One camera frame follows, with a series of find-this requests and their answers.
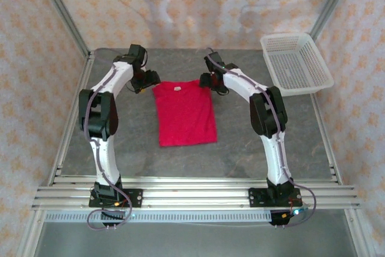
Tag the red t-shirt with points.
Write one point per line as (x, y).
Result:
(186, 115)

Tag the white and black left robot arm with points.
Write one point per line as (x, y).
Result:
(105, 160)

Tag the white perforated plastic basket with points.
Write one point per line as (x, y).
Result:
(294, 64)

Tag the grey metal lower panel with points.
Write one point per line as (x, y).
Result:
(192, 242)

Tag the aluminium table side rail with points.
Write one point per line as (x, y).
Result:
(64, 148)
(325, 136)

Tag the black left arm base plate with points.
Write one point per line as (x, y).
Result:
(135, 196)

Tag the aluminium frame post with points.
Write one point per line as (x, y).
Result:
(331, 4)
(64, 13)

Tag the aluminium mounting rail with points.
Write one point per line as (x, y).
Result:
(195, 193)

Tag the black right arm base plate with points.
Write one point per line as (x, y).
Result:
(255, 198)

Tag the black right electronics bracket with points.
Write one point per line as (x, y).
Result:
(278, 218)

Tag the aluminium frame leg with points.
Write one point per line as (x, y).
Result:
(362, 236)
(28, 236)

